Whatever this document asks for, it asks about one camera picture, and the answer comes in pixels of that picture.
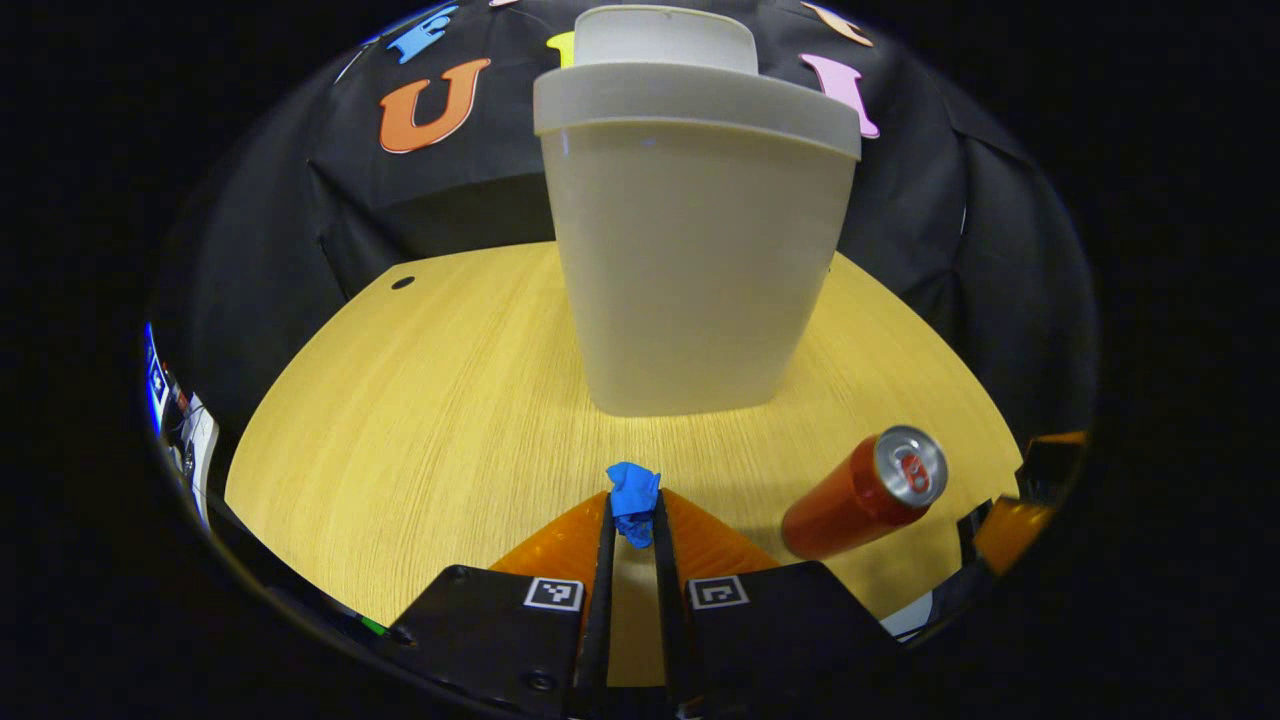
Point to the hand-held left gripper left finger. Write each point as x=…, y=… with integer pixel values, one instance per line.
x=600, y=600

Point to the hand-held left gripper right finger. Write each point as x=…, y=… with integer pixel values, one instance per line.
x=668, y=620

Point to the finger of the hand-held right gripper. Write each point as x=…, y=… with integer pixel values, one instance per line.
x=1010, y=535
x=1050, y=465

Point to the blue paper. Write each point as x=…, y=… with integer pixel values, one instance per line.
x=632, y=495

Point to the red pop can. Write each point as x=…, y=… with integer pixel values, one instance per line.
x=850, y=500

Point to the white desktop garbage bin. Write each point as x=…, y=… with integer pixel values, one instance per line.
x=690, y=280

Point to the white side table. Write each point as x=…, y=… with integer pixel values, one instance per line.
x=200, y=450

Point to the computer monitor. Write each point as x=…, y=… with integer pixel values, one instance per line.
x=155, y=385

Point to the black backdrop cloth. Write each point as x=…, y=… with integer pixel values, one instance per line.
x=250, y=250

